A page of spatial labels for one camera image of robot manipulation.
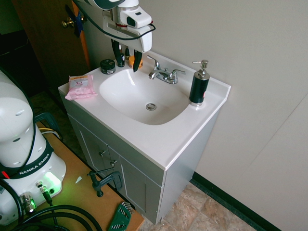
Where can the black soap dispenser chrome pump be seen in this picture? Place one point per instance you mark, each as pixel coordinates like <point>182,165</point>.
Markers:
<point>199,84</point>

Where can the dark green C-clamp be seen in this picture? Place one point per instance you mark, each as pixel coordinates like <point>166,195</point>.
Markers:
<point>106,181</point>
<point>49,122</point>

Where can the brass door knob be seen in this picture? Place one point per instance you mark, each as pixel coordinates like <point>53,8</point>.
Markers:
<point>67,22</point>

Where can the wooden robot mounting table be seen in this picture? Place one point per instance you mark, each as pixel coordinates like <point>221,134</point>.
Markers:
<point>86,192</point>

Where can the white sink vanity top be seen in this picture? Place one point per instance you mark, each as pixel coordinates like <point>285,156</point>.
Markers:
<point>144,106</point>

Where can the green hex key set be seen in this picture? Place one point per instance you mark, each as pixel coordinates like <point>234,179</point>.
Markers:
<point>119,217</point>

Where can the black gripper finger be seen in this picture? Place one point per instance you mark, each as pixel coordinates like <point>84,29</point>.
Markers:
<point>118,53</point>
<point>137,62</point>

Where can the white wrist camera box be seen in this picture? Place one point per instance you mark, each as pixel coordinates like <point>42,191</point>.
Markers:
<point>135,16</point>

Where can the black wall baseboard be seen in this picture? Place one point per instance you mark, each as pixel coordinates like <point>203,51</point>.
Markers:
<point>240,204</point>

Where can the metal cabinet door knob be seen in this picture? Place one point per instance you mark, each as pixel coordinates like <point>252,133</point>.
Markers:
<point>102,152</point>
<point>113,162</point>

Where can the blue tape piece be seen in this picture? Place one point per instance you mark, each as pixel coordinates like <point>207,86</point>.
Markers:
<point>77,20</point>

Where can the black round jar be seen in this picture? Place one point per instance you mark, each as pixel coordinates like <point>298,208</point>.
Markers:
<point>107,67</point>

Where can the orange round jar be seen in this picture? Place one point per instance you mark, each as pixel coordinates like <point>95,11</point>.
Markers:
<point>132,61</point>

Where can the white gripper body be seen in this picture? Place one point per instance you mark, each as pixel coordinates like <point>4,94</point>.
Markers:
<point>131,30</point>

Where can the pink wet wipes pack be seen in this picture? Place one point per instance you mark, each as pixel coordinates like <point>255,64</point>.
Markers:
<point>80,87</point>

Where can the grey vanity cabinet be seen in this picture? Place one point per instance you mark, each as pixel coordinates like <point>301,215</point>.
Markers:
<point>134,173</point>

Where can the brown wooden door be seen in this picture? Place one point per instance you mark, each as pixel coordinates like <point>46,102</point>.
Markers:
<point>51,38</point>

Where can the chrome sink drain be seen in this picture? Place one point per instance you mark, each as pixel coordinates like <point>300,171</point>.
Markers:
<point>150,106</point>

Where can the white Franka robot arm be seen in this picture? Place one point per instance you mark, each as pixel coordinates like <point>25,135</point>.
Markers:
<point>21,134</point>

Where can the small dark green bottle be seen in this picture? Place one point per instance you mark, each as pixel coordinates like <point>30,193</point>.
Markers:
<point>121,60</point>

